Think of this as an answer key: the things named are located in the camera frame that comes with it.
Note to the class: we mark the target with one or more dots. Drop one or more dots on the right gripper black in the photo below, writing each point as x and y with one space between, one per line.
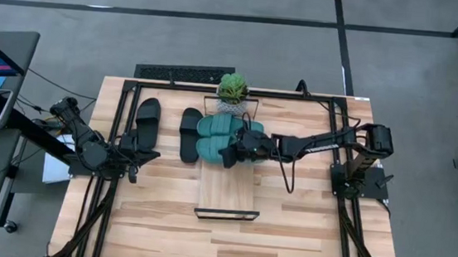
254 145

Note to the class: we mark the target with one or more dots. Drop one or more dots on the wooden shelf black metal frame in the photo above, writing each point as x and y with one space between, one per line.
228 186

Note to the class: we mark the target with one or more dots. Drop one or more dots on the black keyboard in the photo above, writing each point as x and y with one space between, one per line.
184 74

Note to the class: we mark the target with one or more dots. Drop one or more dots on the black rubber slide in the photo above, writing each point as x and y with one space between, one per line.
190 137
147 121

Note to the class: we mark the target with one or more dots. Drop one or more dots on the white box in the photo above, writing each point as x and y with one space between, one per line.
53 167

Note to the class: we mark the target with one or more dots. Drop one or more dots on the black aluminium table frame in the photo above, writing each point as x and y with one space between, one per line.
174 86

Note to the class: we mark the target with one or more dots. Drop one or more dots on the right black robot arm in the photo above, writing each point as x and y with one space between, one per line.
314 146

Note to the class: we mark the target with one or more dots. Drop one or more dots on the grey geometric patterned basket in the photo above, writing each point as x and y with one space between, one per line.
230 108

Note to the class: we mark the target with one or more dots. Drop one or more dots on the teal green rubber slide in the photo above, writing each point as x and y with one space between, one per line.
217 124
210 149

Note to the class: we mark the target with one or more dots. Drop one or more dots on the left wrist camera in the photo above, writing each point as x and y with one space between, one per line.
132 175

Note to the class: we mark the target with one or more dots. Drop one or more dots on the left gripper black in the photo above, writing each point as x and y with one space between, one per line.
129 151

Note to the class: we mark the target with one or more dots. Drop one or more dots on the black desk caster wheel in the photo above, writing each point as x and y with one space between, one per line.
11 227

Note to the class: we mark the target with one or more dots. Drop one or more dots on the green succulent plant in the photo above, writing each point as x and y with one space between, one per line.
233 88

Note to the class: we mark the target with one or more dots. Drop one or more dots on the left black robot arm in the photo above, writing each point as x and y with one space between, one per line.
86 143

